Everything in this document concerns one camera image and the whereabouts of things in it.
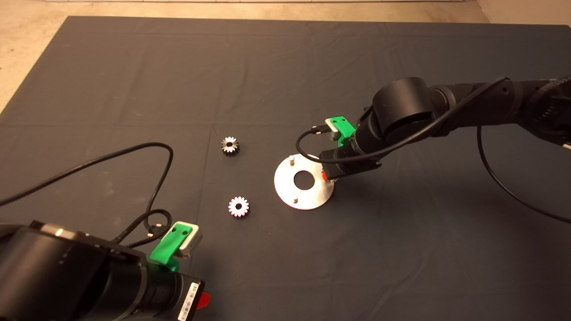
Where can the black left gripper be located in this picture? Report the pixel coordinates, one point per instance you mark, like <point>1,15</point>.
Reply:
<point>169,296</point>

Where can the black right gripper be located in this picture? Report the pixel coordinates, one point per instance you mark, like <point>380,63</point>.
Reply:
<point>352,160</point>

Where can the small steel planetary gear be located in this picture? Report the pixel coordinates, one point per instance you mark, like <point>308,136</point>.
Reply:
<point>233,149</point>
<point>243,211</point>

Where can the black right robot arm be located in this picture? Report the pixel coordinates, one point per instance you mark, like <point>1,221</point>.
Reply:
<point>468,104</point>

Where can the round metal carrier plate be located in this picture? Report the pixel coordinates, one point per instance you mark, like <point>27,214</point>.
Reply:
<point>285,191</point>

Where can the dark grey table cloth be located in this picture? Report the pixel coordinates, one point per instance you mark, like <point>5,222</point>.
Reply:
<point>178,67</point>

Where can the right silver camera box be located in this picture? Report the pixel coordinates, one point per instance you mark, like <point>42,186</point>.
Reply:
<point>333,133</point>

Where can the silver camera box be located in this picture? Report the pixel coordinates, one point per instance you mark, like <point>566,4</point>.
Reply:
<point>192,243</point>
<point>333,133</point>

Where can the right green camera mount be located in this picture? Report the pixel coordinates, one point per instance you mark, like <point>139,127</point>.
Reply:
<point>343,127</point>

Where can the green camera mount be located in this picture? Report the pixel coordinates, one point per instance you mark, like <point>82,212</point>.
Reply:
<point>167,249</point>
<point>343,127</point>

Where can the left silver camera box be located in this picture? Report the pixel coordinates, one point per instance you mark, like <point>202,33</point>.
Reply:
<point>192,243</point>

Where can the left green camera mount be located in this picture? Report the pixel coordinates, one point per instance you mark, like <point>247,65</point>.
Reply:
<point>167,249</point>

